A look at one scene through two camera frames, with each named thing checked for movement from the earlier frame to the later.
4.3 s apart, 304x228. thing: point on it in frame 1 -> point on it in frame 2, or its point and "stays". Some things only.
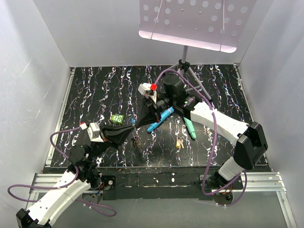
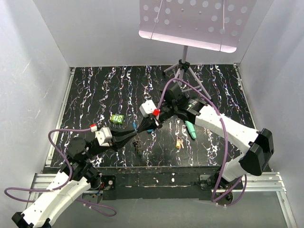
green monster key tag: [117, 118] stays
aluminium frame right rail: [266, 181] stays
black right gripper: [147, 116] -> [152, 125]
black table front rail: [158, 183] stays
